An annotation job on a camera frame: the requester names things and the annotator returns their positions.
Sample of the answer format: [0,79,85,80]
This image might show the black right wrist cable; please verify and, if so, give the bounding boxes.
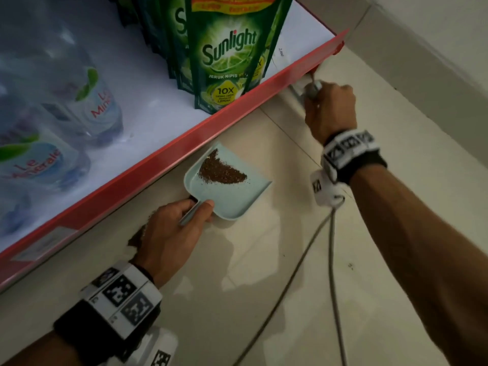
[232,196,346,366]

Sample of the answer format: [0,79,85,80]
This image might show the stack of dark green pouches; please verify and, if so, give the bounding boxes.
[108,0,294,115]

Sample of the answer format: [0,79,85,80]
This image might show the person's right forearm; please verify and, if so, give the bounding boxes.
[349,163,488,366]

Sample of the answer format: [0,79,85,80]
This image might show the person's right hand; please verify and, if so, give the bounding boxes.
[303,81,358,146]

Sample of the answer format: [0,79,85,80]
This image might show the person's left forearm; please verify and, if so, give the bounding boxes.
[0,331,83,366]

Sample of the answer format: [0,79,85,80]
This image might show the grey floor cable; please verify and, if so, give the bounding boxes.
[327,209,348,366]

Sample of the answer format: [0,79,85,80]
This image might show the light blue plastic dustpan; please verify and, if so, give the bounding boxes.
[178,142,272,227]

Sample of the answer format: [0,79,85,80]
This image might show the light blue brush white bristles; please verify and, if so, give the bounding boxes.
[289,80,323,102]

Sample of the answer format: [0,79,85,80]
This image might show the person's left hand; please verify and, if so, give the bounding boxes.
[131,199,216,289]

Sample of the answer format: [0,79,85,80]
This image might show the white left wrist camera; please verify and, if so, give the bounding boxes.
[103,326,179,366]

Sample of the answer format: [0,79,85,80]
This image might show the black right wristband with markers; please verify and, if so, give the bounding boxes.
[321,129,388,186]

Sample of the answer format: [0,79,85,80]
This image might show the black left wristband with markers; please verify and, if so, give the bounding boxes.
[53,261,164,364]

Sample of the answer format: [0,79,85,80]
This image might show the red edged store shelf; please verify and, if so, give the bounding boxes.
[0,0,350,294]

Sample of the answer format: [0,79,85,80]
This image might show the stack of clear water bottles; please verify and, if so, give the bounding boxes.
[0,0,125,240]

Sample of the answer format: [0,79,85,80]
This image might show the black wristband with markers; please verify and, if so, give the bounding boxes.
[53,261,164,364]
[321,129,388,186]

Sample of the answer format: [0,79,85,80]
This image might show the brown granules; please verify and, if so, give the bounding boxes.
[128,148,248,248]

